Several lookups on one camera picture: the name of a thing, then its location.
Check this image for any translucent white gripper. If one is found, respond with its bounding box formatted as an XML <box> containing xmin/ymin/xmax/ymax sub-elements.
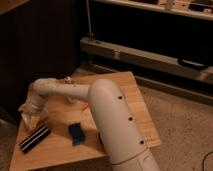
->
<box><xmin>18</xmin><ymin>103</ymin><xmax>48</xmax><ymax>131</ymax></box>

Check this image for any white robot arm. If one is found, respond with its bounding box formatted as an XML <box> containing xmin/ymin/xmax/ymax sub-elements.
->
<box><xmin>19</xmin><ymin>78</ymin><xmax>160</xmax><ymax>171</ymax></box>

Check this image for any wooden table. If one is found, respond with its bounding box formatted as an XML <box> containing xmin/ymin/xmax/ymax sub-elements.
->
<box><xmin>9</xmin><ymin>72</ymin><xmax>160</xmax><ymax>171</ymax></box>

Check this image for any blue sponge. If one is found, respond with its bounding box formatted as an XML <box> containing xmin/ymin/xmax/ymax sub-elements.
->
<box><xmin>68</xmin><ymin>123</ymin><xmax>85</xmax><ymax>145</ymax></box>

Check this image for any orange carrot toy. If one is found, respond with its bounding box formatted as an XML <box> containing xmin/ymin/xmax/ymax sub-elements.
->
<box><xmin>81</xmin><ymin>103</ymin><xmax>89</xmax><ymax>110</ymax></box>

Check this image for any metal pole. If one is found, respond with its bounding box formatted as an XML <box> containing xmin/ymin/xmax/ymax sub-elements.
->
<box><xmin>86</xmin><ymin>0</ymin><xmax>93</xmax><ymax>41</ymax></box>

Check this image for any grey shelf rail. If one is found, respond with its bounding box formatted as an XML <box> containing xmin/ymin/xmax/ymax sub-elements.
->
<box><xmin>80</xmin><ymin>37</ymin><xmax>213</xmax><ymax>84</ymax></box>

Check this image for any black handle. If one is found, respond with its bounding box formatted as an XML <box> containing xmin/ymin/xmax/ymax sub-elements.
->
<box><xmin>177</xmin><ymin>58</ymin><xmax>209</xmax><ymax>71</ymax></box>

